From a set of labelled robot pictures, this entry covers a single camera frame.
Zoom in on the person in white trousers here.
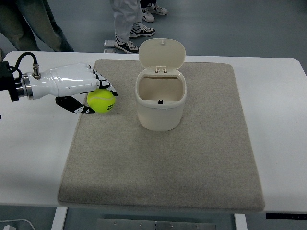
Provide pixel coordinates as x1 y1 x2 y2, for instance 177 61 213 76
110 0 155 54

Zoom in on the yellow tennis ball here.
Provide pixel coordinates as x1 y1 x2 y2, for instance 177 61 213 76
87 89 116 113

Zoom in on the white cable on floor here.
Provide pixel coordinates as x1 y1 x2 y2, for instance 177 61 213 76
0 218 36 230

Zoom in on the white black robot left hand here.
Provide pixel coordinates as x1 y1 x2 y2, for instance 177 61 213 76
16 63 118 114

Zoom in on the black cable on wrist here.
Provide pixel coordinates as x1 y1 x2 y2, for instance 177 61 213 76
8 52 41 80

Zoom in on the black silver robot left arm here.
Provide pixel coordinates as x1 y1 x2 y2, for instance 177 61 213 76
0 61 25 102

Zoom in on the white table leg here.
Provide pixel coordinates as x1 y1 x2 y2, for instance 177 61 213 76
234 214 248 230
51 207 68 230

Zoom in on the white sneakers far person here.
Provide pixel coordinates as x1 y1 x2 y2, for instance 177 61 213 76
140 0 168 23

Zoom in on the grey metal floor plate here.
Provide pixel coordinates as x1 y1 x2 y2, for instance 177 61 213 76
95 218 216 230

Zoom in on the beige plastic bin with lid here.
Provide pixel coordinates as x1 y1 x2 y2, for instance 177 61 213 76
135 38 187 131

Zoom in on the clear floor plate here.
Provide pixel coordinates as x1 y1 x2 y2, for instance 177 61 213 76
103 40 115 48

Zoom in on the black table control panel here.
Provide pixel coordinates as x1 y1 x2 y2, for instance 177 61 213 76
266 213 307 220

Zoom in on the white table leg left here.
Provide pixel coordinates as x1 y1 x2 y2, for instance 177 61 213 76
51 207 68 230

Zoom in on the white table leg right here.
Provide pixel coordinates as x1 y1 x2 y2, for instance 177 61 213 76
234 214 248 230

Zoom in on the person in grey trousers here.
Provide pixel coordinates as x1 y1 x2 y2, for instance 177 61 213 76
0 0 74 52

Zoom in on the grey felt mat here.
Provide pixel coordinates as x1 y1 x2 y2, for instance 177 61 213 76
58 60 265 213

